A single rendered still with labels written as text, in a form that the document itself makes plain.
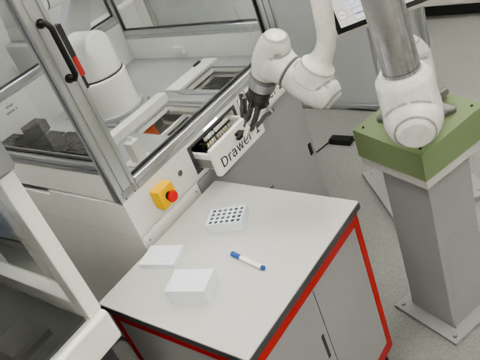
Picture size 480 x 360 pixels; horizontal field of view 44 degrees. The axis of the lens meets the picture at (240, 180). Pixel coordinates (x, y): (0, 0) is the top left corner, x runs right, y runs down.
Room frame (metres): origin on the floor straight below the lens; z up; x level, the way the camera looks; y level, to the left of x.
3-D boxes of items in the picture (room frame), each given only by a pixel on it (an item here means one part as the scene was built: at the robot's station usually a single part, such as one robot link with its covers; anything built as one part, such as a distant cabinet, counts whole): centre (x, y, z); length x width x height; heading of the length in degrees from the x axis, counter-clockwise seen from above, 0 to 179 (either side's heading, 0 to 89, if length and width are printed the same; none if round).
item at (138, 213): (2.29, 0.32, 0.87); 1.02 x 0.95 x 0.14; 133
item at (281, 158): (2.30, 0.31, 0.40); 1.03 x 0.95 x 0.80; 133
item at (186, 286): (1.29, 0.24, 0.79); 0.13 x 0.09 x 0.05; 61
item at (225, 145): (1.85, -0.04, 0.87); 0.29 x 0.02 x 0.11; 133
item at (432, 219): (1.57, -0.59, 0.38); 0.30 x 0.30 x 0.76; 23
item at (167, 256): (1.51, 0.32, 0.77); 0.13 x 0.09 x 0.02; 59
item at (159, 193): (1.68, 0.25, 0.88); 0.07 x 0.05 x 0.07; 133
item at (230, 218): (1.55, 0.08, 0.78); 0.12 x 0.08 x 0.04; 65
